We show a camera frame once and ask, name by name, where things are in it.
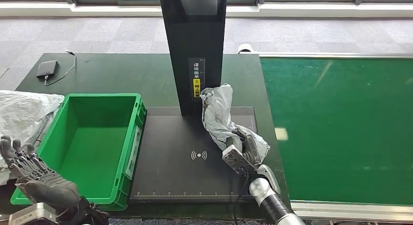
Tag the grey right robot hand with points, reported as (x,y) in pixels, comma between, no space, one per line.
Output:
(246,146)

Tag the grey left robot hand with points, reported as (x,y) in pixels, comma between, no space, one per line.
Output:
(48,188)

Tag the grey mailer bag brown print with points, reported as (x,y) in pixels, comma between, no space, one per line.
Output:
(219,114)

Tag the black inbound scanner machine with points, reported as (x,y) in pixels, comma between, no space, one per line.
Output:
(174,172)

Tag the green conveyor belt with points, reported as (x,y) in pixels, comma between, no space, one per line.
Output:
(338,120)

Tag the white round conveyor end cap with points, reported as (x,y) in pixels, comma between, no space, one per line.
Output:
(246,48)

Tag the green plastic crate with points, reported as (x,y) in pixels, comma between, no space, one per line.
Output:
(87,146)

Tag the black yellow ruler label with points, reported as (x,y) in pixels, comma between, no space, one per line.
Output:
(196,88)

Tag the white woven sack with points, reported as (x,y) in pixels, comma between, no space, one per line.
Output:
(22,114)

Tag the black power bank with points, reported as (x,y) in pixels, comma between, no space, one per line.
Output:
(47,68)

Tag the dark green table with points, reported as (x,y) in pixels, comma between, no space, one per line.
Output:
(129,75)

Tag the white window sill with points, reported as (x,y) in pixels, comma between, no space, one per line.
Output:
(290,10)

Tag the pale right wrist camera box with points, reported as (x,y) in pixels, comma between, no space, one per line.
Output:
(237,160)

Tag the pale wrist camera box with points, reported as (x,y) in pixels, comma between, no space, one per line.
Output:
(30,215)
(237,160)

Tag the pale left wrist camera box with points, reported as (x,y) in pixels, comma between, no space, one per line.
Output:
(30,215)

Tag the aluminium conveyor frame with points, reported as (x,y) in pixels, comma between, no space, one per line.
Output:
(338,212)

